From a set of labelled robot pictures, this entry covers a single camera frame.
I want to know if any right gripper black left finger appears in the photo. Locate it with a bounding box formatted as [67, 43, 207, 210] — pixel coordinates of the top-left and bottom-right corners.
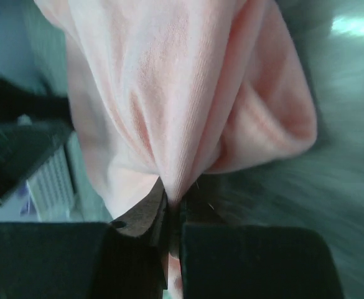
[0, 180, 168, 298]

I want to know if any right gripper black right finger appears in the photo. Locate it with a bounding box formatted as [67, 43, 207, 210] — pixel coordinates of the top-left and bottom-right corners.
[179, 187, 343, 299]

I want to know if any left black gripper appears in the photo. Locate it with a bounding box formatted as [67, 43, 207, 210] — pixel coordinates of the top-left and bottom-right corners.
[0, 77, 73, 206]

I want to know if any salmon orange t shirt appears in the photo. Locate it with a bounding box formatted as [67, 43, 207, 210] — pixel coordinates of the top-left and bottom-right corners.
[32, 0, 319, 299]

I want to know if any white laundry basket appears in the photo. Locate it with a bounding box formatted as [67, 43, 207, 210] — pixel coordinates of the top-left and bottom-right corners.
[26, 133, 80, 222]

